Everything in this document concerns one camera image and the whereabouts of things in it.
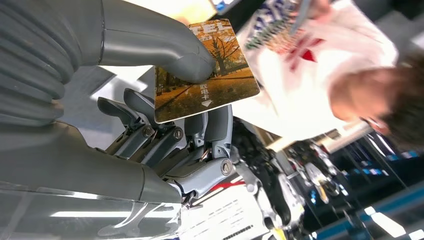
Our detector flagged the person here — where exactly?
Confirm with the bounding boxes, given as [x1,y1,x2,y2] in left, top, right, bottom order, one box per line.
[231,0,424,153]

